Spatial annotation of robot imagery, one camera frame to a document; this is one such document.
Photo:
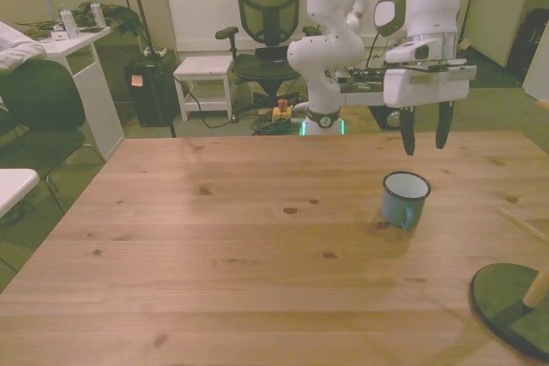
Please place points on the clear plastic bottle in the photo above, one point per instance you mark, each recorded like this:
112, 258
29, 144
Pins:
68, 23
98, 14

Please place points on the white panel board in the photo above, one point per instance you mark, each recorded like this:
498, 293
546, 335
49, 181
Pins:
538, 74

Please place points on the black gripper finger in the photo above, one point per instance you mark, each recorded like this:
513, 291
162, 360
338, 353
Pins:
409, 130
444, 126

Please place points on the black mesh office chair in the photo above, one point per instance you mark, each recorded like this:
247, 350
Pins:
268, 10

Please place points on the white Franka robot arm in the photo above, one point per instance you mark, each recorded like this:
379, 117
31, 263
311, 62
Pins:
326, 19

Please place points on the small white stool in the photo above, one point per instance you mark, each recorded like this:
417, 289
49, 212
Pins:
201, 67

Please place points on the white side table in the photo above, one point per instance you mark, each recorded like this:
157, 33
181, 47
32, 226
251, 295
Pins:
13, 186

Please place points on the small white box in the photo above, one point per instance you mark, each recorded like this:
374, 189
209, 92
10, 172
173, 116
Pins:
58, 35

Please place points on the yellow emergency stop button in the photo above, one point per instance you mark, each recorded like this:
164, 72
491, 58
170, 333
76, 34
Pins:
282, 112

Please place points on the black hard case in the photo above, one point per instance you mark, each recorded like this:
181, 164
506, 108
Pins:
152, 96

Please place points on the wooden mug tree stand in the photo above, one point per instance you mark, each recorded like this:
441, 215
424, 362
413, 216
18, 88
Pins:
497, 293

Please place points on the white sleeved person forearm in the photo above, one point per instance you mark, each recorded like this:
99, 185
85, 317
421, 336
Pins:
17, 49

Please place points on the white desk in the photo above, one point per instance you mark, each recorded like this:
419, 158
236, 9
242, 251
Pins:
96, 83

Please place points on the electronics board platform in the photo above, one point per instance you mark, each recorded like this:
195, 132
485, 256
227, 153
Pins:
360, 83

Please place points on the black padded chair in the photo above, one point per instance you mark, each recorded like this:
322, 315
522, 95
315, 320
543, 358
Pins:
38, 96

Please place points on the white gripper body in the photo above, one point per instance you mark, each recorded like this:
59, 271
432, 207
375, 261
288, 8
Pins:
429, 91

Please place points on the camouflage green cloth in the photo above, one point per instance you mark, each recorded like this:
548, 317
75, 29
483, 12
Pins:
118, 14

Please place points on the blue enamel mug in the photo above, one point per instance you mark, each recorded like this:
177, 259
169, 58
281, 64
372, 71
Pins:
396, 209

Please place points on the black tripod stand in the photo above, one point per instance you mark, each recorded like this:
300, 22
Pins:
142, 14

